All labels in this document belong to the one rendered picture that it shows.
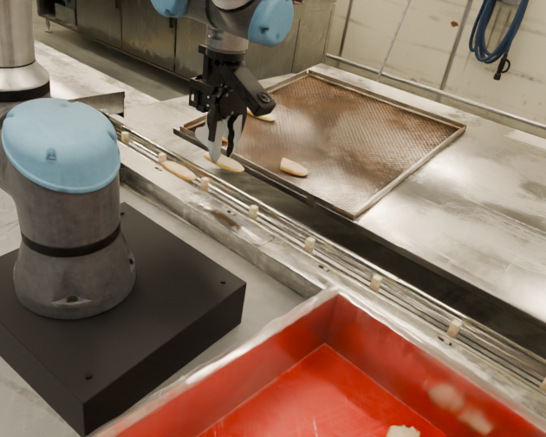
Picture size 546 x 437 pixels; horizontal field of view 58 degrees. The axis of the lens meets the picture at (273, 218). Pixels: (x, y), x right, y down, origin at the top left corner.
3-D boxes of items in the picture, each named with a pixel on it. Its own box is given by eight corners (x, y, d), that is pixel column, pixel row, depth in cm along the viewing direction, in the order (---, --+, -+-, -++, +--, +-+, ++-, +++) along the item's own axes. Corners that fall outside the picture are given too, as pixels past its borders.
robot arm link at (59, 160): (55, 264, 54) (40, 154, 46) (-10, 209, 60) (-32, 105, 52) (142, 222, 62) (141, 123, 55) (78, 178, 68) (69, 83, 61)
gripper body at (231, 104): (214, 102, 100) (219, 41, 93) (247, 115, 96) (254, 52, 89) (186, 108, 94) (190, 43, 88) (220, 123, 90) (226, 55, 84)
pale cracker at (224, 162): (198, 156, 99) (198, 151, 99) (211, 152, 102) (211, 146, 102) (236, 174, 95) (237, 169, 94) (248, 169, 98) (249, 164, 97)
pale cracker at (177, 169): (157, 165, 109) (157, 160, 109) (170, 160, 112) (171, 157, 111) (186, 182, 104) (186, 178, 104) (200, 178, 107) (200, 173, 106)
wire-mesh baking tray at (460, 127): (179, 131, 118) (179, 126, 118) (308, 74, 148) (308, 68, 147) (353, 221, 93) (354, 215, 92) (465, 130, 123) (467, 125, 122)
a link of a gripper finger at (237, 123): (220, 144, 104) (219, 103, 98) (242, 153, 101) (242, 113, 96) (211, 149, 102) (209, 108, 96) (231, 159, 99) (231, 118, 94)
